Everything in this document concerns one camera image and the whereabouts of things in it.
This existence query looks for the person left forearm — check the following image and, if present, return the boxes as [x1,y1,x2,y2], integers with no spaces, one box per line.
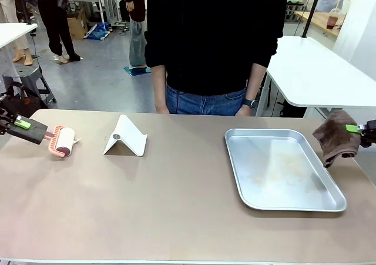
[244,61,267,101]

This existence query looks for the silver metal tray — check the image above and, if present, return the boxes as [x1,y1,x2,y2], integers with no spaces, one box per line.
[224,128,348,213]

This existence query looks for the brown cardboard box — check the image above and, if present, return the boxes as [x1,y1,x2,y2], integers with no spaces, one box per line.
[67,8,89,40]

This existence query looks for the person left hand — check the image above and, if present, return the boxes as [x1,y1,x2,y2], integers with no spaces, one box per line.
[236,106,256,117]

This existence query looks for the wooden workbench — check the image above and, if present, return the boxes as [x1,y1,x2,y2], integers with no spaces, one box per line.
[293,11,348,38]

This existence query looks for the bystander in beige clothes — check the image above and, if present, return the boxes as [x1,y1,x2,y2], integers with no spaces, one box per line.
[0,0,35,66]

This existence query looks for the grey metal stool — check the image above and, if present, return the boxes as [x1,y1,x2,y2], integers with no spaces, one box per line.
[2,64,58,105]

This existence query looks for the brown towel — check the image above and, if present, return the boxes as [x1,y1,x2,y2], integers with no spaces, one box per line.
[312,109,361,169]

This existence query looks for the blue plastic bag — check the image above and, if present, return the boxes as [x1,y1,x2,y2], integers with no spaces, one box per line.
[86,22,111,41]

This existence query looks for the pink lint roller black handle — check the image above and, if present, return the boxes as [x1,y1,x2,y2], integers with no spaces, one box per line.
[7,118,76,158]

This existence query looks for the person right hand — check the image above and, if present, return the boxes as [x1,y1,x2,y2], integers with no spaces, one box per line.
[155,101,171,115]

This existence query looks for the small white table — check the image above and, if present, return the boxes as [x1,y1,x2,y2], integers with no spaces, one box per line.
[0,22,39,69]

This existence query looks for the person right forearm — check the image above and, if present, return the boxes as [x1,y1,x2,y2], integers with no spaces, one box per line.
[151,65,169,103]

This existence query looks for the bystander in loose jeans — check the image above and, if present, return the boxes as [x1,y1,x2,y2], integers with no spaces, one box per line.
[119,0,148,69]

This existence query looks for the bystander in black trousers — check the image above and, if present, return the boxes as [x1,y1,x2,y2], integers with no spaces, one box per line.
[17,0,82,63]

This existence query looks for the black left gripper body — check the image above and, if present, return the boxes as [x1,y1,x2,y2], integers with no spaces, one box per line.
[0,93,15,125]

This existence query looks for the person body black sweater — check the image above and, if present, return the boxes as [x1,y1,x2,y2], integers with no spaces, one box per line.
[145,0,288,116]

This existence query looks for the blue floor mat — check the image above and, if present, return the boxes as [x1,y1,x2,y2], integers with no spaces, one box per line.
[123,65,152,76]

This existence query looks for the black vertical pole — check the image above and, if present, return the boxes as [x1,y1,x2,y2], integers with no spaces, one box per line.
[301,0,321,39]

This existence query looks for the white folded roller stand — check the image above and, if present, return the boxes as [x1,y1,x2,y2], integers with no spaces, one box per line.
[102,114,148,157]

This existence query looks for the plastic cup dark drink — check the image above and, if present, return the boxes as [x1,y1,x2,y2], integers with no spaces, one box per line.
[326,7,347,31]

